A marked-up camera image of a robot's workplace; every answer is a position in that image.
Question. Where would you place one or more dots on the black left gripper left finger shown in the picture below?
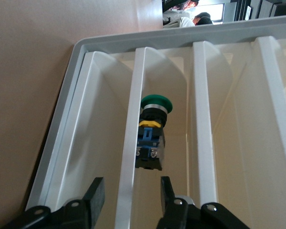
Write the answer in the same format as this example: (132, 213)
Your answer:
(95, 195)

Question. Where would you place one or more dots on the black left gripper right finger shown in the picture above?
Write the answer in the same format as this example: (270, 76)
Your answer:
(168, 195)

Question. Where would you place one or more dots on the green mushroom push button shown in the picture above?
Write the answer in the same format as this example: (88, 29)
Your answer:
(152, 143)

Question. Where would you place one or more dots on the white drawer cabinet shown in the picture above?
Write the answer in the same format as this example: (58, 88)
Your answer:
(62, 107)

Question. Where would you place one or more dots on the person in white shirt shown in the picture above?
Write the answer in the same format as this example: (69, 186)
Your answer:
(183, 22)

